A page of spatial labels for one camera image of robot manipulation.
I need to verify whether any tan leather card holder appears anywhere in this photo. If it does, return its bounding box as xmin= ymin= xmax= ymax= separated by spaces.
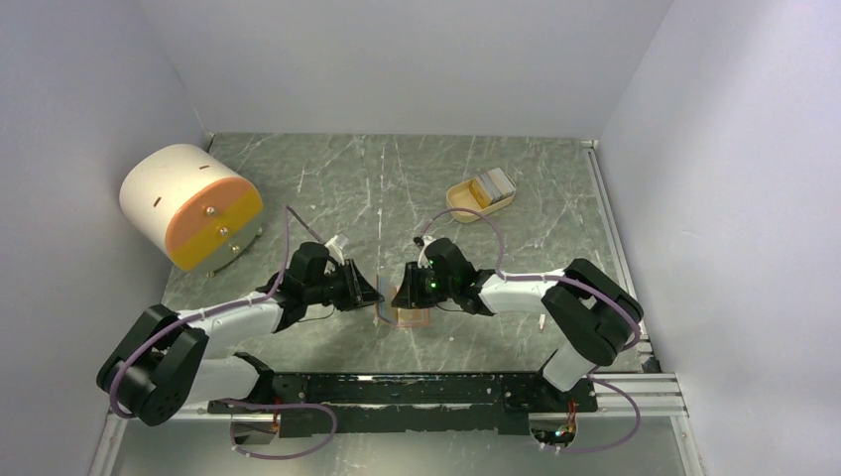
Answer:
xmin=374 ymin=276 xmax=429 ymax=328

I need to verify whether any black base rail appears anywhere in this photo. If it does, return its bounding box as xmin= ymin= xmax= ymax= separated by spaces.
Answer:
xmin=247 ymin=371 xmax=598 ymax=437

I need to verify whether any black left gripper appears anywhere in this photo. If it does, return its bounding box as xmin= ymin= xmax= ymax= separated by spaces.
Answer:
xmin=304 ymin=258 xmax=384 ymax=311

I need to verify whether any white cylindrical drawer unit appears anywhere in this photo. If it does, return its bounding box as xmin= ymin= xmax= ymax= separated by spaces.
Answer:
xmin=119 ymin=144 xmax=264 ymax=276

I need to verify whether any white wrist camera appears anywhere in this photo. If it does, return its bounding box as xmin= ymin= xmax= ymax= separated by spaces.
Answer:
xmin=413 ymin=236 xmax=434 ymax=261
xmin=325 ymin=233 xmax=349 ymax=263

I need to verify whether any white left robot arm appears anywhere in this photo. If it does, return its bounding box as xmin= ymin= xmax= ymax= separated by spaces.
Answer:
xmin=96 ymin=242 xmax=384 ymax=426

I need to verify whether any beige oval tray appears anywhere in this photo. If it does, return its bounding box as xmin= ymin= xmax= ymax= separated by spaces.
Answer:
xmin=445 ymin=180 xmax=516 ymax=223

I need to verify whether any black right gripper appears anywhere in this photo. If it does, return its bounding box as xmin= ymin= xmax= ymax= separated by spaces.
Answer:
xmin=391 ymin=261 xmax=457 ymax=309

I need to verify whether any stack of credit cards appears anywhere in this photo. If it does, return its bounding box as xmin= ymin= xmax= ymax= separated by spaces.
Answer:
xmin=468 ymin=168 xmax=516 ymax=208

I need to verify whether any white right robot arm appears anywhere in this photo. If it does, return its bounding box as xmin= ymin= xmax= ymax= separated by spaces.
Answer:
xmin=391 ymin=238 xmax=645 ymax=411

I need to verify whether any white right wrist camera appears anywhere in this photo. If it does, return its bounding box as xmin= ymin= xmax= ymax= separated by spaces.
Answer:
xmin=413 ymin=236 xmax=434 ymax=261

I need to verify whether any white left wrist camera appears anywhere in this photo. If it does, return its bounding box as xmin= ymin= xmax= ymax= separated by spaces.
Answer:
xmin=325 ymin=233 xmax=349 ymax=263

